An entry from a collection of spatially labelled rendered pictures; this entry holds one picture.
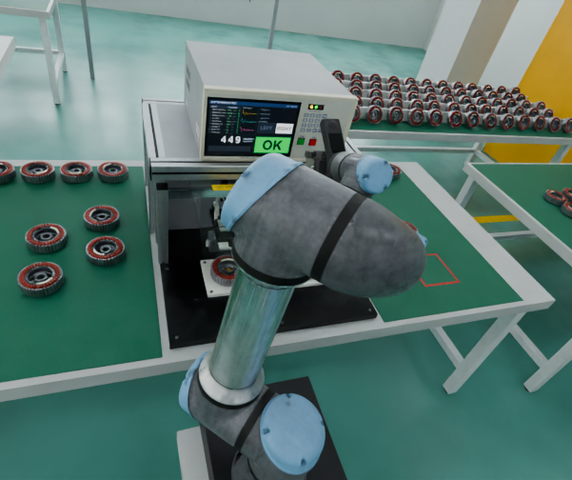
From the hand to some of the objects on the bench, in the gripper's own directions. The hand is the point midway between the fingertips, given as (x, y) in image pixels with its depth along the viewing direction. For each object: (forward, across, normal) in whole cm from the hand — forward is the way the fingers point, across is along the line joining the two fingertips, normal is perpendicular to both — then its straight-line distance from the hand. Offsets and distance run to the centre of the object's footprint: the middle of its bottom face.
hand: (309, 151), depth 112 cm
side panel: (+50, -41, -26) cm, 69 cm away
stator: (+19, -73, -40) cm, 85 cm away
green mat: (+34, +56, -33) cm, 73 cm away
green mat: (+34, -73, -33) cm, 87 cm away
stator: (+12, -21, -39) cm, 46 cm away
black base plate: (+15, -8, -42) cm, 45 cm away
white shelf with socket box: (+66, -99, -18) cm, 120 cm away
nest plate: (+12, -21, -40) cm, 47 cm away
